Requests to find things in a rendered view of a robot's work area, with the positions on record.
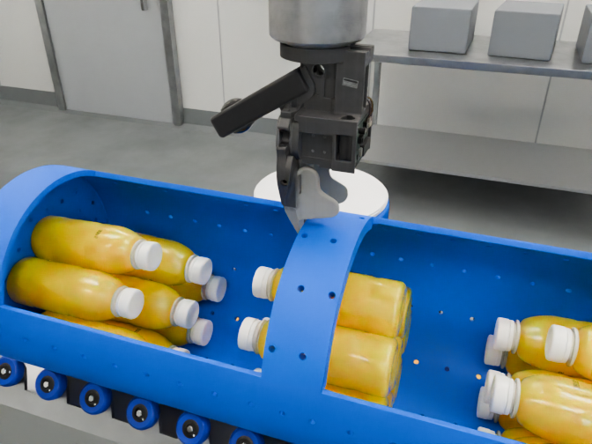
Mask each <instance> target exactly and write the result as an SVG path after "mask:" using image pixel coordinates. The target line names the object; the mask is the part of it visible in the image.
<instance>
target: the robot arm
mask: <svg viewBox="0 0 592 444"><path fill-rule="evenodd" d="M367 6H368V0H269V35H270V37H271V38H272V39H273V40H275V41H278V42H280V56H281V57H282V58H283V59H285V60H288V61H291V62H296V63H300V67H298V68H296V69H294V70H292V71H290V72H288V73H286V74H285V75H284V76H282V77H281V78H278V79H276V80H275V81H273V82H271V83H269V84H268V85H266V86H264V87H263V88H261V89H259V90H257V91H256V92H253V93H252V94H250V95H249V96H247V97H246V98H244V99H242V98H234V99H230V100H229V101H227V102H226V103H225V104H224V105H223V107H222V108H221V109H220V110H221V112H219V113H217V114H216V115H214V116H213V117H212V118H211V123H212V125H213V127H214V129H215V130H216V131H217V133H218V135H219V136H220V137H226V136H228V135H230V134H232V133H233V134H240V133H244V132H246V131H248V130H249V129H250V128H251V127H252V126H253V124H254V122H255V121H256V120H257V119H259V118H261V117H263V116H265V115H267V114H268V113H270V112H272V111H274V110H276V109H278V108H280V110H281V111H280V116H279V117H278V119H277V131H276V150H277V188H278V192H279V196H280V200H281V204H282V205H283V206H284V209H285V213H286V215H287V217H288V218H289V219H290V221H291V223H292V225H293V227H294V229H295V230H296V232H297V233H299V231H300V229H301V227H302V226H303V225H304V223H305V222H306V220H307V219H312V218H333V217H335V216H336V215H337V214H338V213H339V204H341V203H343V202H344V201H345V200H346V199H347V196H348V190H347V188H346V187H345V185H343V184H342V183H340V182H339V181H337V180H335V179H333V178H332V177H331V175H330V172H329V170H330V169H331V171H337V172H343V173H349V174H354V173H355V168H356V166H357V164H358V163H359V162H360V160H361V158H362V157H364V156H365V154H366V152H367V150H368V149H370V143H371V131H372V120H373V111H374V101H373V100H372V98H370V97H368V96H367V88H368V75H369V63H370V62H372V61H373V59H374V45H372V44H360V43H356V42H359V41H362V40H363V39H364V38H365V37H366V21H367ZM321 66H322V67H323V68H324V69H323V68H322V67H321ZM367 98H368V99H370V100H368V99H367Z"/></svg>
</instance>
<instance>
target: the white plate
mask: <svg viewBox="0 0 592 444"><path fill-rule="evenodd" d="M329 172H330V175H331V177H332V178H333V179H335V180H337V181H339V182H340V183H342V184H343V185H345V187H346V188H347V190H348V196H347V199H346V200H345V201H344V202H343V203H339V211H344V212H350V213H355V214H360V215H366V216H371V217H376V216H377V215H379V214H380V213H381V212H382V211H383V210H384V209H385V207H386V205H387V203H388V198H389V196H388V191H387V190H386V188H385V187H384V186H383V184H382V183H381V182H379V181H378V180H377V179H375V178H374V177H373V176H372V175H370V174H366V173H364V172H362V171H359V170H357V169H355V173H354V174H349V173H343V172H337V171H331V169H330V170H329ZM254 197H259V198H264V199H270V200H275V201H280V202H281V200H280V196H279V192H278V184H277V172H274V173H272V174H269V175H268V176H266V177H265V178H263V179H262V180H261V181H260V182H259V183H258V184H257V185H256V187H255V191H254Z"/></svg>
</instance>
